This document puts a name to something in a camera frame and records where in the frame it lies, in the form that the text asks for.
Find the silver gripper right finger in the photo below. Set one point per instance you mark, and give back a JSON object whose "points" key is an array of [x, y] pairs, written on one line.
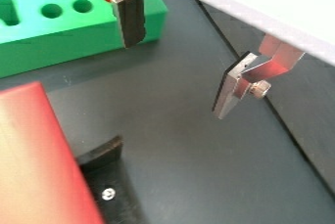
{"points": [[248, 74]]}

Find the black cradle fixture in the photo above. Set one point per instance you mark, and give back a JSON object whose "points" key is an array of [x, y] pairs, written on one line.
{"points": [[109, 182]]}

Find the green shape-sorter block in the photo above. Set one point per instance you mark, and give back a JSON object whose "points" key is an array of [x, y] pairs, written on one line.
{"points": [[46, 32]]}

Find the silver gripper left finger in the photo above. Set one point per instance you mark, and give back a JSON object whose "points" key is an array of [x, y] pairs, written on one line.
{"points": [[129, 13]]}

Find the pink-red oval peg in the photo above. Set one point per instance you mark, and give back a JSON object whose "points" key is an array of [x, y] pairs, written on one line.
{"points": [[43, 189]]}

